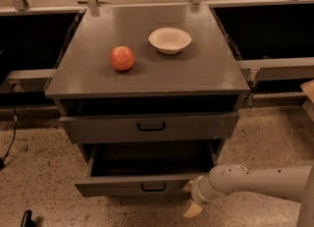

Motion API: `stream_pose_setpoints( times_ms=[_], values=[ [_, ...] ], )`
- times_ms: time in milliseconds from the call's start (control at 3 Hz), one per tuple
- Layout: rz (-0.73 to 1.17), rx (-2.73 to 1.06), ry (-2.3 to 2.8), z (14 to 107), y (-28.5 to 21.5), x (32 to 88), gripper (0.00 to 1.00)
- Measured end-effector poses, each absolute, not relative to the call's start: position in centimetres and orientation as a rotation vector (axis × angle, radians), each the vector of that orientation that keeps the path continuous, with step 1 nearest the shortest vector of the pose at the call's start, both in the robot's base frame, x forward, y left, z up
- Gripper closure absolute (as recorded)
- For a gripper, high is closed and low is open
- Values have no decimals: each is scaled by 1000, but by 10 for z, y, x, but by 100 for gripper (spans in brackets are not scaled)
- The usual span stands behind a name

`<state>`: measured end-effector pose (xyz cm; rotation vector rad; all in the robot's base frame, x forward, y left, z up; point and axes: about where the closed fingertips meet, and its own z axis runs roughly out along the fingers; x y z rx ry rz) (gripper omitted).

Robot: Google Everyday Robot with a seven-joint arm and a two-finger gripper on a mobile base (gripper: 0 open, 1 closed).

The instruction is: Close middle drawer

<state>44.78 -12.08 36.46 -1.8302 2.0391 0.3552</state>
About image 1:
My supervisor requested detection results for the metal latch clamp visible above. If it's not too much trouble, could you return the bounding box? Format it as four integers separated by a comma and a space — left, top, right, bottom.
246, 68, 260, 109

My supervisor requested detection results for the metal rail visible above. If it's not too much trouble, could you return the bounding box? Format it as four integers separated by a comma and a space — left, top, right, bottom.
237, 57, 314, 82
0, 69, 56, 93

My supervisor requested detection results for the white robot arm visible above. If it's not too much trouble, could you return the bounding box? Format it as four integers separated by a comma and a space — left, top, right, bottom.
183, 164, 314, 227

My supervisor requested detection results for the grey wooden drawer cabinet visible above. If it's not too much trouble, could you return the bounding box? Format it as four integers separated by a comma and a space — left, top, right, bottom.
44, 4, 251, 163

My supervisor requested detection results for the right metal rail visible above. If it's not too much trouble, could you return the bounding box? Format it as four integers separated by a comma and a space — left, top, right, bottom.
237, 57, 314, 82

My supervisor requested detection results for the grey drawer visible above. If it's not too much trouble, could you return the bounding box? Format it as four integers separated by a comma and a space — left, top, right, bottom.
76, 140, 224, 197
61, 112, 239, 143

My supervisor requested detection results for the grey top drawer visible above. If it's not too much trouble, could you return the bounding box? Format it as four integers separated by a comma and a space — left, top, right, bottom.
61, 112, 239, 143

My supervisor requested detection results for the white ceramic bowl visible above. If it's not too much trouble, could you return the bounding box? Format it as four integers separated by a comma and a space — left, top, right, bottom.
148, 28, 191, 55

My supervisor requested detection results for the red apple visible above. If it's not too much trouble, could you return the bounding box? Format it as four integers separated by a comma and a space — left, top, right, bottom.
110, 46, 134, 72

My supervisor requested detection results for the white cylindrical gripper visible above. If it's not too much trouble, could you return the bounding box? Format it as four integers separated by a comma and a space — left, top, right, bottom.
183, 176, 220, 219

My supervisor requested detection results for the black object bottom left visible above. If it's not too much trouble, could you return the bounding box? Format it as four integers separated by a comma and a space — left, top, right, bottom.
20, 209, 35, 227

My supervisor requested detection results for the left metal rail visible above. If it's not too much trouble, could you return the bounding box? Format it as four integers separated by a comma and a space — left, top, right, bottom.
0, 69, 56, 93

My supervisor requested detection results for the black power cable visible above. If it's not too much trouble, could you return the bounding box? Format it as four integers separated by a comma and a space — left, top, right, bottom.
0, 83, 19, 170

